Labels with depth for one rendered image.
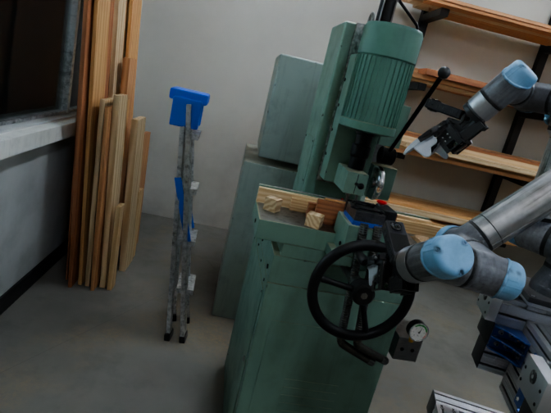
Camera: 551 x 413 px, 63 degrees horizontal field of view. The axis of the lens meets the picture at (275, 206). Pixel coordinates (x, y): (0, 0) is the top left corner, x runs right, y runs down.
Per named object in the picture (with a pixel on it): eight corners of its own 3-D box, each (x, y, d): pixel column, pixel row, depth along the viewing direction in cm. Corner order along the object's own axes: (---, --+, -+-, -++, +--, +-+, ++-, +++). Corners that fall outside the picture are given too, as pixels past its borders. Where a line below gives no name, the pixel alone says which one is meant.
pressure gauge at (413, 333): (404, 345, 138) (412, 322, 136) (400, 338, 142) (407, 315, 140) (423, 348, 139) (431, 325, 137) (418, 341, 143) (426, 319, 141)
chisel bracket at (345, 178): (341, 197, 142) (348, 170, 139) (331, 186, 155) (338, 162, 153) (363, 201, 143) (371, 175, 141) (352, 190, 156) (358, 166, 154)
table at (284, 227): (255, 250, 122) (260, 229, 120) (251, 215, 151) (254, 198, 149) (461, 287, 131) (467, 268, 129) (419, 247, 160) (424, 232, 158)
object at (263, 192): (256, 201, 146) (259, 187, 145) (256, 200, 148) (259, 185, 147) (427, 235, 155) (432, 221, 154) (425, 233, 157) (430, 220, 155)
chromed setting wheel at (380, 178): (371, 203, 156) (381, 169, 153) (362, 193, 168) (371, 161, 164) (379, 205, 156) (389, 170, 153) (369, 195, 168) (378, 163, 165)
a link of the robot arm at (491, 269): (503, 249, 89) (453, 233, 88) (537, 272, 78) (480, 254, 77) (486, 283, 91) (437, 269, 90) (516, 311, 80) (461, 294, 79)
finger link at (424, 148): (413, 163, 122) (443, 146, 121) (401, 146, 124) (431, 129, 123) (412, 167, 125) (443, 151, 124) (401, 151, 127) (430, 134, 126)
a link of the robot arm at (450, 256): (477, 284, 75) (430, 270, 74) (441, 288, 86) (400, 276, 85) (483, 240, 77) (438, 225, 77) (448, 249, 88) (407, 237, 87)
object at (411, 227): (289, 210, 146) (292, 198, 145) (289, 208, 148) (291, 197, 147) (451, 242, 154) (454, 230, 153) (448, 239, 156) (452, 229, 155)
